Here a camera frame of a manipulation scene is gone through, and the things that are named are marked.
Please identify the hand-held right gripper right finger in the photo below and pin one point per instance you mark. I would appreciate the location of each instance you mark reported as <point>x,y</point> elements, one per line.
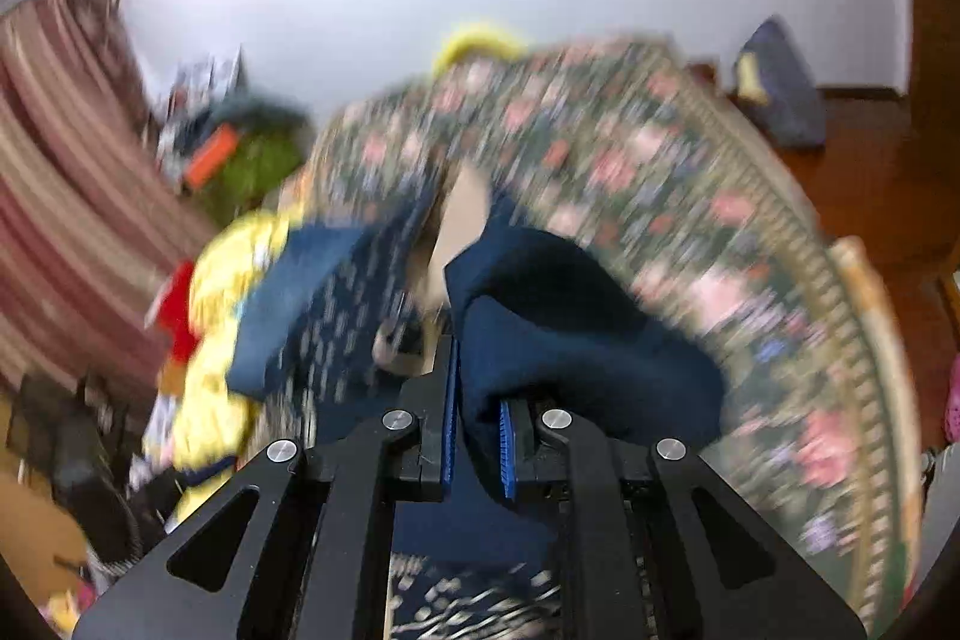
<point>506,452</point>

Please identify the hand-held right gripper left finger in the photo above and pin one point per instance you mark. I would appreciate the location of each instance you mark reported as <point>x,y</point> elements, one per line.
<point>450,430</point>

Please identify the navy patterned garment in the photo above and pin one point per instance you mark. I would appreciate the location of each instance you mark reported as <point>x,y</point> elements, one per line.
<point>570,325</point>

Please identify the blue denim garment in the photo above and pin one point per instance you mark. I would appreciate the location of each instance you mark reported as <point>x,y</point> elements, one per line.
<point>285,302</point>

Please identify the yellow cloth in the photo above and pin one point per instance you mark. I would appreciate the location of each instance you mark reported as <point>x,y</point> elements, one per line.
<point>217,280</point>

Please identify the red cloth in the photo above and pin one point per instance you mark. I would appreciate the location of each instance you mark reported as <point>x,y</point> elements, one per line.
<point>178,310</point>

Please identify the floral bedspread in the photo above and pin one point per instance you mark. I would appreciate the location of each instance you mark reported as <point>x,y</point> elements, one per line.
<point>675,197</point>

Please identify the orange box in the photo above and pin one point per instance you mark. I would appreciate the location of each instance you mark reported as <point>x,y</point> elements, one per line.
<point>208,156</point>

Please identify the yellow pillow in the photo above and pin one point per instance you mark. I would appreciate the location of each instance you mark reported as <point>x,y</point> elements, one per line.
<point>469,44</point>

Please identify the beige blanket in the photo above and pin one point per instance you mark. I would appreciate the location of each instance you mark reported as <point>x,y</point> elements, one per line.
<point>862,280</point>

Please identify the striped curtain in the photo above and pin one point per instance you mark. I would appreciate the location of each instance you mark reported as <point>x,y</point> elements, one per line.
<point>67,197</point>

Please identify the pink cloth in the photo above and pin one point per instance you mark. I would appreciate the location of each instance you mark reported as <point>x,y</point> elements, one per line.
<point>954,400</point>

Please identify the blue-grey bag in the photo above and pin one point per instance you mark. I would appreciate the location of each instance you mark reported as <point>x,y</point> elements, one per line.
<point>787,93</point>

